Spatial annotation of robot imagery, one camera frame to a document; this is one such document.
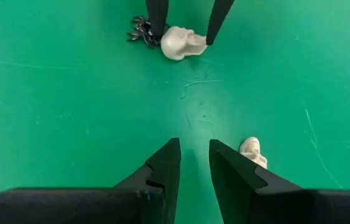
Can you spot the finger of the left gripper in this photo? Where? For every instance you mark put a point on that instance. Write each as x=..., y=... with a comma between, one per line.
x=219, y=18
x=157, y=15

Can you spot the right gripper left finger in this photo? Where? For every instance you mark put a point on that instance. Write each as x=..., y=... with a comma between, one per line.
x=150, y=202

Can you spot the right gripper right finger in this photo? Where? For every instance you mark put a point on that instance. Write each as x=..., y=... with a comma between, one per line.
x=249, y=202

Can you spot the black plastic spider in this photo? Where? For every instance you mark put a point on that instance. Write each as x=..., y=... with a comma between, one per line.
x=143, y=31

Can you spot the cream plastic skull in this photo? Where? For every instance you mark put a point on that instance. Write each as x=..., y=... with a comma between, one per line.
x=250, y=148
x=177, y=43

